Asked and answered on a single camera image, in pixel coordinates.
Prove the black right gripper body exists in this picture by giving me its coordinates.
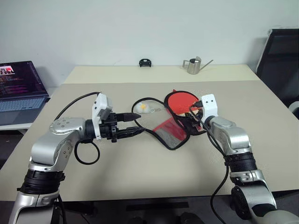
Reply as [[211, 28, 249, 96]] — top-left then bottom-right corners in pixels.
[[186, 109, 207, 136]]

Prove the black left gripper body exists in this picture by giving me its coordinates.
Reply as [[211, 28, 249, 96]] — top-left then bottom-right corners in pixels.
[[99, 112, 120, 143]]

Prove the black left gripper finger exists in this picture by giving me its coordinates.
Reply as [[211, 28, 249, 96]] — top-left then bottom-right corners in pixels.
[[115, 112, 142, 122], [116, 126, 144, 140]]

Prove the black red paddle case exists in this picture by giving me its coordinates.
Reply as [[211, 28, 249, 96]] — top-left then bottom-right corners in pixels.
[[153, 89, 207, 151]]

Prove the red table tennis paddle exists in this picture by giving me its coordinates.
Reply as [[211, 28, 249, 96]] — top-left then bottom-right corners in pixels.
[[167, 92, 203, 131]]

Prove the small black clip object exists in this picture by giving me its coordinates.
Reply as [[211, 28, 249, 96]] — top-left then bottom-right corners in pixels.
[[139, 58, 153, 69]]

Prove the steel watering can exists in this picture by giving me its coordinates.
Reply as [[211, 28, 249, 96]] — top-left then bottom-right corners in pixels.
[[182, 56, 214, 76]]

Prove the dark rounded shape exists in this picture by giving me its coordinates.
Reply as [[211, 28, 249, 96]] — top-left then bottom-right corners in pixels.
[[179, 211, 204, 224]]

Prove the open laptop computer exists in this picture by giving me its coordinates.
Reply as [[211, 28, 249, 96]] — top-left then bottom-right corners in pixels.
[[0, 61, 51, 126]]

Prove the black office chair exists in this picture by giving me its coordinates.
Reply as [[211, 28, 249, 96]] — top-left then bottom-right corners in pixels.
[[256, 28, 299, 115]]

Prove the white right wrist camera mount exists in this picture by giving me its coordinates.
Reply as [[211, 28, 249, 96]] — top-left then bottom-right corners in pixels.
[[200, 94, 219, 122]]

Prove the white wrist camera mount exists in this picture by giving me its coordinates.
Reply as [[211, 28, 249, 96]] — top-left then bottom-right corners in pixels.
[[200, 94, 219, 122], [91, 92, 114, 140]]

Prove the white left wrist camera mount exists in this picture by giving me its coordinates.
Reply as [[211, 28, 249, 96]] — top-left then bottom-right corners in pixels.
[[91, 92, 114, 140]]

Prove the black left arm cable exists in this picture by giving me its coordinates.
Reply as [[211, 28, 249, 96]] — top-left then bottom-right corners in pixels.
[[56, 91, 101, 165]]

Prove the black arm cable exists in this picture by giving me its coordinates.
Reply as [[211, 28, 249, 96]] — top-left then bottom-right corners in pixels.
[[189, 100, 228, 224], [56, 91, 101, 165]]

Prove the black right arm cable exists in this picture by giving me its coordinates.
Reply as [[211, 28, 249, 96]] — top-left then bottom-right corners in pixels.
[[189, 100, 228, 224]]

